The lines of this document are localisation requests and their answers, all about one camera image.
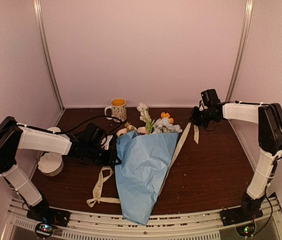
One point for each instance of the left vertical aluminium rail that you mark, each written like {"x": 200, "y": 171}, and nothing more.
{"x": 46, "y": 53}

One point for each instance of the scalloped white bowl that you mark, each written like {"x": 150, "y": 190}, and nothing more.
{"x": 51, "y": 164}

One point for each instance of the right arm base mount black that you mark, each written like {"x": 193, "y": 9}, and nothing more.
{"x": 248, "y": 209}

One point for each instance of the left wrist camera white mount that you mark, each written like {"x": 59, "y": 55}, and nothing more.
{"x": 107, "y": 141}

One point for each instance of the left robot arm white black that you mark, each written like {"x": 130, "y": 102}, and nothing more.
{"x": 87, "y": 140}

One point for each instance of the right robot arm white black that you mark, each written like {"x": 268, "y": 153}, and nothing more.
{"x": 268, "y": 118}

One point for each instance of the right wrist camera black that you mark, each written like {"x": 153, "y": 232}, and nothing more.
{"x": 210, "y": 100}

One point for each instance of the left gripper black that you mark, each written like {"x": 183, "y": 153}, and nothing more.
{"x": 109, "y": 161}

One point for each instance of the vertical aluminium rail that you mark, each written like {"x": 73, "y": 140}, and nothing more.
{"x": 46, "y": 53}
{"x": 244, "y": 35}

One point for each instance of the floral mug yellow inside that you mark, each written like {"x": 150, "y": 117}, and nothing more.
{"x": 117, "y": 110}

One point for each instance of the front aluminium frame rail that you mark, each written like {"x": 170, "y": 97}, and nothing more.
{"x": 205, "y": 225}

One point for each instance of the right vertical aluminium rail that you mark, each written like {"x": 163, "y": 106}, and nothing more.
{"x": 244, "y": 35}

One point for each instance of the round white bowl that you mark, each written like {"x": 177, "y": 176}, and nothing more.
{"x": 54, "y": 129}

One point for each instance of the white small fake flower stem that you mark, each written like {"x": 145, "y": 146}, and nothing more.
{"x": 145, "y": 117}

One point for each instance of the orange fake flower stem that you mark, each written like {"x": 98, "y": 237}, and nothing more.
{"x": 166, "y": 116}

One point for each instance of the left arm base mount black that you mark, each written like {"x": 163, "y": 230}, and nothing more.
{"x": 49, "y": 219}

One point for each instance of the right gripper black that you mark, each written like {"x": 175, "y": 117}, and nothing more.
{"x": 194, "y": 118}

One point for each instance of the pink fake flower stem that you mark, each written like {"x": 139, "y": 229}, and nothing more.
{"x": 142, "y": 130}

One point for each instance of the cream printed ribbon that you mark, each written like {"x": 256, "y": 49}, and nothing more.
{"x": 106, "y": 172}

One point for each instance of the blue tissue paper sheet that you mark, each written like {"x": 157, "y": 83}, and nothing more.
{"x": 145, "y": 160}

